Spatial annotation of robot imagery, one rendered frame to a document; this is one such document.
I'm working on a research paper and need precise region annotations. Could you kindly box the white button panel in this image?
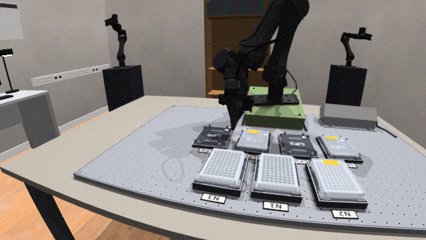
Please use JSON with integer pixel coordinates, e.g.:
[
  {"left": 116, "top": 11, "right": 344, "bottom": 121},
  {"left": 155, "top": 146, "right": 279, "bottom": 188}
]
[{"left": 318, "top": 103, "right": 397, "bottom": 138}]

